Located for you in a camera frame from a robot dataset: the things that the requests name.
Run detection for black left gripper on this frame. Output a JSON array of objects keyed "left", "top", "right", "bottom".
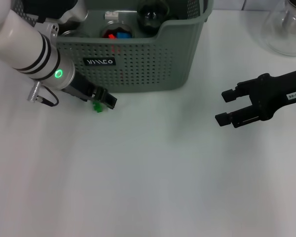
[{"left": 61, "top": 73, "right": 118, "bottom": 110}]

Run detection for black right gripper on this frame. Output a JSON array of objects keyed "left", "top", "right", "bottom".
[{"left": 215, "top": 67, "right": 296, "bottom": 129}]

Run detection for green toy brick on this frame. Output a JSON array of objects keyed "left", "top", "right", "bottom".
[{"left": 92, "top": 100, "right": 105, "bottom": 114}]

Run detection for blue square toy plate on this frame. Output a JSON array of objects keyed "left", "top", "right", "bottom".
[{"left": 116, "top": 31, "right": 133, "bottom": 40}]

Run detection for grey-green perforated storage bin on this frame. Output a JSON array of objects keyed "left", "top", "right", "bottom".
[{"left": 9, "top": 0, "right": 214, "bottom": 93}]

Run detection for clear glass carafe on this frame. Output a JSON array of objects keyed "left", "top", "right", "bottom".
[{"left": 261, "top": 0, "right": 296, "bottom": 57}]

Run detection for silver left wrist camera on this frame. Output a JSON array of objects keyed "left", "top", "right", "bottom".
[{"left": 22, "top": 0, "right": 89, "bottom": 38}]

